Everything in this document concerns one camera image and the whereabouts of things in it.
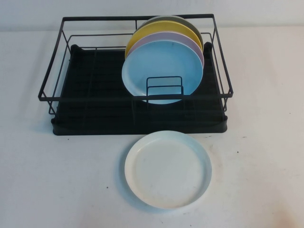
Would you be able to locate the yellow round plate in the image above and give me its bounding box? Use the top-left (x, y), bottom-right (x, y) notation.
top-left (124, 20), bottom-right (203, 60)

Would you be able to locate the black wire dish rack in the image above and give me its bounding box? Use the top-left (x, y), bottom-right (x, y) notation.
top-left (38, 13), bottom-right (233, 117)

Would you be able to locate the light blue round plate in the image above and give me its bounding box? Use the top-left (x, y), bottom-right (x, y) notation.
top-left (122, 39), bottom-right (204, 105)

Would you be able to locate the white round plate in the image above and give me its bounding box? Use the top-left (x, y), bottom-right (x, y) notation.
top-left (123, 133), bottom-right (213, 210)

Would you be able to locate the olive green round plate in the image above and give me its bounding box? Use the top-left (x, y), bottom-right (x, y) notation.
top-left (134, 15), bottom-right (204, 52)

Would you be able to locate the black plastic drip tray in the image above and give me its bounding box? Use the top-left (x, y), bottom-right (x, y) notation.
top-left (51, 44), bottom-right (228, 136)

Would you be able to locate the lilac round plate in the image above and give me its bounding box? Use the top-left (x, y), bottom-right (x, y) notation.
top-left (128, 32), bottom-right (205, 69)

